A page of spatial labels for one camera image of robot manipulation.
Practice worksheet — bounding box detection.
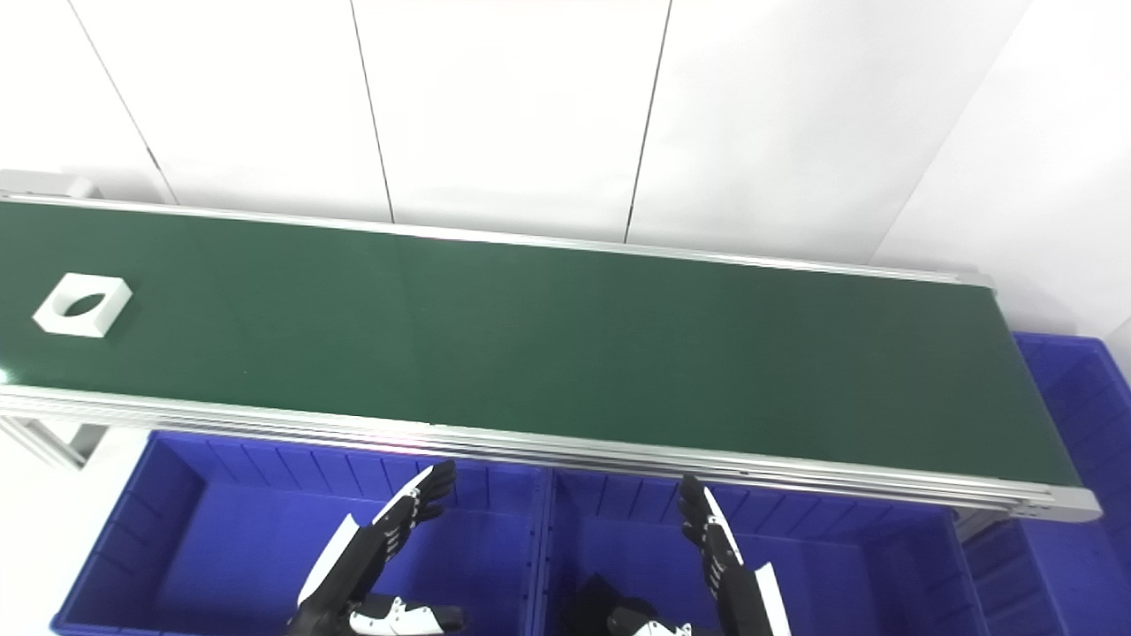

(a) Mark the grey conveyor end housing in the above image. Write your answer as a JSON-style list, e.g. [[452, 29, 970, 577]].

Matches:
[[0, 168, 105, 201]]

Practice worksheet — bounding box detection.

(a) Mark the blue plastic bin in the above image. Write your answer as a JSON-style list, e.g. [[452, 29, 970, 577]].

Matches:
[[50, 430, 553, 636], [535, 468, 991, 636], [959, 331, 1131, 636]]

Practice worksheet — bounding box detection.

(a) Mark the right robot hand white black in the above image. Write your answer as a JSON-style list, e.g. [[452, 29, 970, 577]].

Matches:
[[565, 475, 793, 636]]

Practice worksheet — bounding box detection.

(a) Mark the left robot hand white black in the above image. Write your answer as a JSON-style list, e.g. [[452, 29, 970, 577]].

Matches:
[[287, 460, 467, 636]]

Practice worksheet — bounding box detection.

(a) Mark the aluminium conveyor leg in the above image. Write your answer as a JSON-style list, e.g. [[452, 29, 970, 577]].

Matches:
[[0, 415, 109, 470]]

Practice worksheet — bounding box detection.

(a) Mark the white square part with hole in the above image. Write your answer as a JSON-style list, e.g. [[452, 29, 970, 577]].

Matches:
[[33, 273, 133, 338]]

